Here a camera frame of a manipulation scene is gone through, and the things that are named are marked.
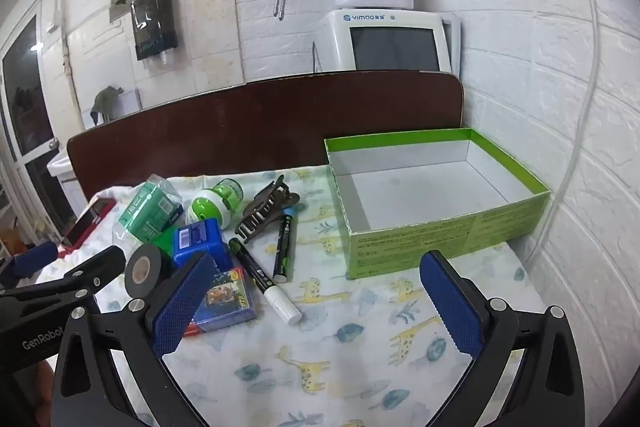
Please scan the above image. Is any black marker with white cap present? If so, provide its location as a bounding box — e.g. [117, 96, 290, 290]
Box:
[228, 238, 302, 327]

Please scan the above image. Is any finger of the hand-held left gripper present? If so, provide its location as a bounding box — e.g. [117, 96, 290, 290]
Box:
[0, 245, 127, 314]
[0, 241, 60, 289]

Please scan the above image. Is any brown wooden headboard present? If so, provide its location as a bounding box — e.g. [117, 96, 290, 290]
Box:
[66, 70, 463, 202]

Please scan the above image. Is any black marker with blue cap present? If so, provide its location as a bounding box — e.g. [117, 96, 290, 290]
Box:
[272, 204, 297, 284]

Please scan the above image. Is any red cased phone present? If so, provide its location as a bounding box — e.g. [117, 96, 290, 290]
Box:
[62, 197, 117, 253]

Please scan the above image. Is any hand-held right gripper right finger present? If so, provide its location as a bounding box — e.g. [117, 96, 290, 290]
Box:
[419, 250, 586, 427]

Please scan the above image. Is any colourful playing card box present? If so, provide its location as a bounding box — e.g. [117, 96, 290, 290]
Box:
[192, 267, 258, 333]

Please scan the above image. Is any glass door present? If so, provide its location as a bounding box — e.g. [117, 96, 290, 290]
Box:
[0, 9, 68, 228]

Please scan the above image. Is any white wall box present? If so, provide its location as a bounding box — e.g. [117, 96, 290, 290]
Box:
[116, 89, 142, 114]

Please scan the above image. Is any white sink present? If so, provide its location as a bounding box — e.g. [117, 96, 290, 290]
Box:
[47, 152, 76, 180]

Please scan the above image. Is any small green box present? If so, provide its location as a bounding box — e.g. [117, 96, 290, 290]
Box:
[152, 229, 178, 258]

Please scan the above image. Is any grey cloth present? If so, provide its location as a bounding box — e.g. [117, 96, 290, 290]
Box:
[91, 86, 123, 125]

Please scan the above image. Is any brown hair claw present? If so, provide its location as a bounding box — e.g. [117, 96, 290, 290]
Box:
[235, 175, 301, 240]

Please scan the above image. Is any beige tile panel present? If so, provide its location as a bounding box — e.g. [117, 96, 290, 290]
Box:
[172, 0, 246, 95]

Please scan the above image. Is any green cardboard box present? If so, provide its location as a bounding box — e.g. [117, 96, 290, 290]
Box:
[324, 128, 552, 280]

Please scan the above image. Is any giraffe printed blanket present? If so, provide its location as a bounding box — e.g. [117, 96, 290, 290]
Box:
[57, 164, 548, 427]

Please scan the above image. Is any white wall cable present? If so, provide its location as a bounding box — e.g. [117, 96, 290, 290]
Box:
[522, 0, 601, 265]

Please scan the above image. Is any green and white container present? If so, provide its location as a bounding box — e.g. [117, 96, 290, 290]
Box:
[186, 178, 244, 229]

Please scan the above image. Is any white wall pipe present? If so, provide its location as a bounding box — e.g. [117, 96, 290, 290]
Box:
[57, 0, 83, 128]

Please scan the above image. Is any black tape roll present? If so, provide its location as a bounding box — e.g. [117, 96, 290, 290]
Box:
[125, 243, 176, 299]

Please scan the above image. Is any blue cube box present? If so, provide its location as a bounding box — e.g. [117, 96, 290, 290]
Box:
[173, 218, 233, 273]

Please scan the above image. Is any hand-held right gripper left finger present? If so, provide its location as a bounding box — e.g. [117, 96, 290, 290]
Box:
[50, 251, 221, 427]

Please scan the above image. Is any clear bottle teal cap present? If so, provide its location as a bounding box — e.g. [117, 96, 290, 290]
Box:
[116, 174, 183, 243]

